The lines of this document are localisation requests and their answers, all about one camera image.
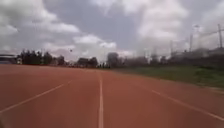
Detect utility pole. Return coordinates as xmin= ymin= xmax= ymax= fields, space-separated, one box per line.
xmin=189 ymin=32 xmax=194 ymax=53
xmin=218 ymin=23 xmax=224 ymax=50

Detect row of dark trees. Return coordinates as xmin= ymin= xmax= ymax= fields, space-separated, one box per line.
xmin=19 ymin=49 xmax=66 ymax=67

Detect row of distant trees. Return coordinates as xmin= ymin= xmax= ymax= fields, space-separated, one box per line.
xmin=75 ymin=51 xmax=169 ymax=69

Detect low building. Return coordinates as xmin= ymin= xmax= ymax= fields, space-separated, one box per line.
xmin=0 ymin=53 xmax=18 ymax=66

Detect overhead wires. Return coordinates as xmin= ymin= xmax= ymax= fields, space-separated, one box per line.
xmin=192 ymin=27 xmax=224 ymax=38

